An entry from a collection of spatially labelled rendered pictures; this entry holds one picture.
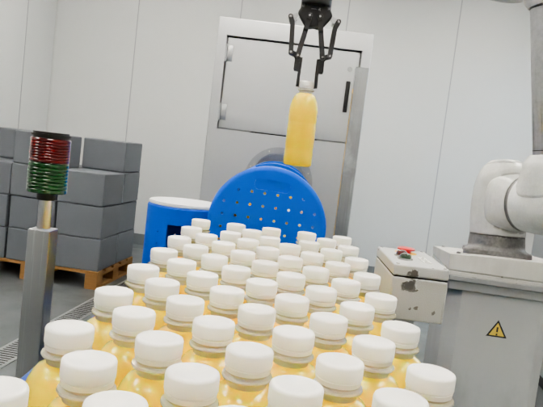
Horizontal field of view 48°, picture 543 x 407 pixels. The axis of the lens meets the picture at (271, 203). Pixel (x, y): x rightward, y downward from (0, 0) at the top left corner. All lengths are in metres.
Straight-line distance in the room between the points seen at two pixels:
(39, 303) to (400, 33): 5.96
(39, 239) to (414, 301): 0.65
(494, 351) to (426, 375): 1.29
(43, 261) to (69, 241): 4.03
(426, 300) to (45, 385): 0.76
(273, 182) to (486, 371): 0.80
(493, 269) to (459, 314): 0.15
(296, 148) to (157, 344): 1.07
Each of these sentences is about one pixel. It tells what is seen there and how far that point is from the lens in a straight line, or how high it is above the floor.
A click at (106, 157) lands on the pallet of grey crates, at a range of 5.35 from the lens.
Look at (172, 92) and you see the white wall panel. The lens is 6.90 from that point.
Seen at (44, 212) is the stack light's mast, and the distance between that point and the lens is 1.06.
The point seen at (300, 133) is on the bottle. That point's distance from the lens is 1.51.
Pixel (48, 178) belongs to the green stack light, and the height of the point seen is 1.18.
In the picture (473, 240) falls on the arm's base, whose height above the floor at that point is 1.09.
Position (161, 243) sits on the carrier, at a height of 0.89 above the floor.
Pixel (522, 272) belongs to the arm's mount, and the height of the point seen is 1.03.
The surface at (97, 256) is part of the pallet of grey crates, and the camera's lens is 5.01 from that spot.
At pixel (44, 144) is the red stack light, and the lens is 1.03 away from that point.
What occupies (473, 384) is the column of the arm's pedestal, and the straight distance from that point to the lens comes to 1.81.
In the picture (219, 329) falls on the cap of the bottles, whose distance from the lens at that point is 0.55.
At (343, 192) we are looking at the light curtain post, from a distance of 2.85.
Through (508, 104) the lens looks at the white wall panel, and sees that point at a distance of 6.81.
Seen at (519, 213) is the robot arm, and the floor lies 1.19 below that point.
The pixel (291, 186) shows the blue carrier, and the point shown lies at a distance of 1.42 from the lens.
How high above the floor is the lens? 1.27
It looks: 5 degrees down
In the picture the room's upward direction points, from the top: 7 degrees clockwise
